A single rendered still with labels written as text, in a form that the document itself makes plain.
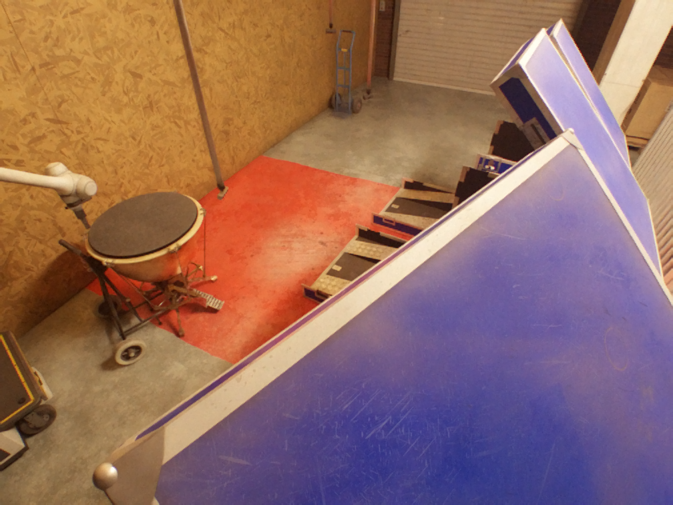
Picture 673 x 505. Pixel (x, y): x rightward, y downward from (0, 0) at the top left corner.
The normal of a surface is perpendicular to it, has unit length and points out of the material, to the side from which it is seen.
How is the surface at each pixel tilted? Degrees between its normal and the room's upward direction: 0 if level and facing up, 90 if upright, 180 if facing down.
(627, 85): 90
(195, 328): 0
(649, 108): 90
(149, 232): 0
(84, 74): 90
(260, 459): 38
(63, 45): 90
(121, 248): 0
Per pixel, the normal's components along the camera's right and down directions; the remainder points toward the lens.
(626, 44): -0.44, 0.61
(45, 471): 0.00, -0.74
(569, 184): 0.42, -0.29
